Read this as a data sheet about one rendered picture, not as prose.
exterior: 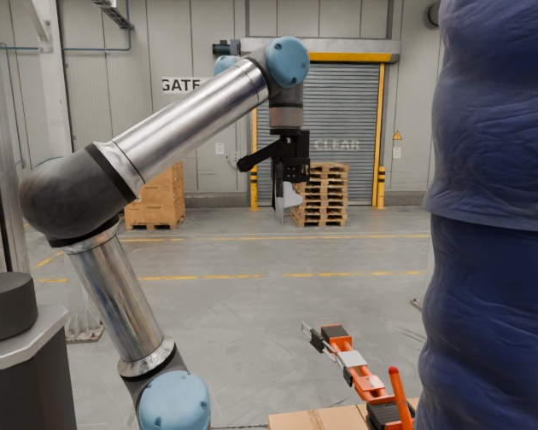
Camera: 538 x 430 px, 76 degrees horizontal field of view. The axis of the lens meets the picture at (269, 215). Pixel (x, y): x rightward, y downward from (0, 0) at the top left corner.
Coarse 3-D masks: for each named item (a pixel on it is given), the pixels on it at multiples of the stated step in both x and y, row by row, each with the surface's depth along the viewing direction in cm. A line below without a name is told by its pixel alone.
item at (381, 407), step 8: (368, 400) 81; (376, 400) 81; (384, 400) 81; (392, 400) 82; (368, 408) 79; (376, 408) 80; (384, 408) 79; (392, 408) 79; (368, 416) 80; (376, 416) 76; (384, 416) 77; (392, 416) 77; (368, 424) 80; (376, 424) 76; (384, 424) 75; (392, 424) 73; (400, 424) 74
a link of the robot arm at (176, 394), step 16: (160, 384) 61; (176, 384) 61; (192, 384) 62; (144, 400) 58; (160, 400) 58; (176, 400) 58; (192, 400) 58; (208, 400) 60; (144, 416) 56; (160, 416) 55; (176, 416) 55; (192, 416) 56; (208, 416) 59
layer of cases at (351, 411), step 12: (336, 408) 153; (348, 408) 153; (360, 408) 153; (276, 420) 146; (288, 420) 146; (300, 420) 146; (312, 420) 146; (324, 420) 146; (336, 420) 146; (348, 420) 146; (360, 420) 146
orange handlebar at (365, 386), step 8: (344, 344) 107; (368, 376) 91; (376, 376) 91; (360, 384) 88; (368, 384) 88; (376, 384) 88; (360, 392) 87; (368, 392) 85; (376, 392) 89; (384, 392) 85
